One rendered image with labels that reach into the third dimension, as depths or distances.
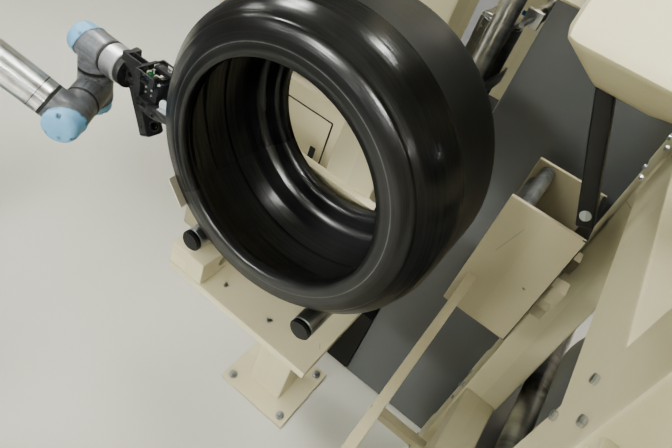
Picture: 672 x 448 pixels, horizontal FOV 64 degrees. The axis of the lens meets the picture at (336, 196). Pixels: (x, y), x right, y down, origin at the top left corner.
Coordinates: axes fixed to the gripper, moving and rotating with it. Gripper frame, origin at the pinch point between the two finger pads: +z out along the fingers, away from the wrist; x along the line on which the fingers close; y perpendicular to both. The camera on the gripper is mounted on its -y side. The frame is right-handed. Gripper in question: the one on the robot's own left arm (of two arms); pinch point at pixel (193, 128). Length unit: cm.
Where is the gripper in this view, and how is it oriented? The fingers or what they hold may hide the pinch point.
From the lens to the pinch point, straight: 112.7
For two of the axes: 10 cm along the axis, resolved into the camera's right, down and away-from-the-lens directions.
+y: 3.1, -7.2, -6.2
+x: 5.5, -4.0, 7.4
